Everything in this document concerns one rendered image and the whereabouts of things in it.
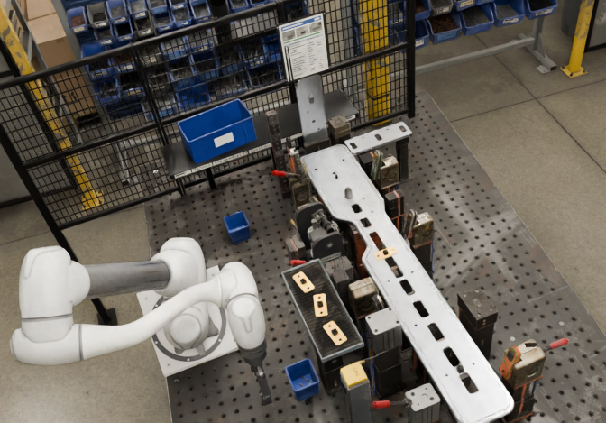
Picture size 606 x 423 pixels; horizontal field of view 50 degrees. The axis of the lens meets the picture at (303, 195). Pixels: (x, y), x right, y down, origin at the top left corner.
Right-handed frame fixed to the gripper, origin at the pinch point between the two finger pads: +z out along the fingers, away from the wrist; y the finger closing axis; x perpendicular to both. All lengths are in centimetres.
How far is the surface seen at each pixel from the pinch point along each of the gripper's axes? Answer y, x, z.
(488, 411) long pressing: 41, 59, -9
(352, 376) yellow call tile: 23.6, 23.6, -23.6
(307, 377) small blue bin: -10.1, 18.5, 21.1
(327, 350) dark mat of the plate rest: 12.6, 20.4, -23.9
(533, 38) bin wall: -237, 278, 54
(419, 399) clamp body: 33, 41, -14
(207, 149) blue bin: -108, 12, -21
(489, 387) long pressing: 35, 64, -9
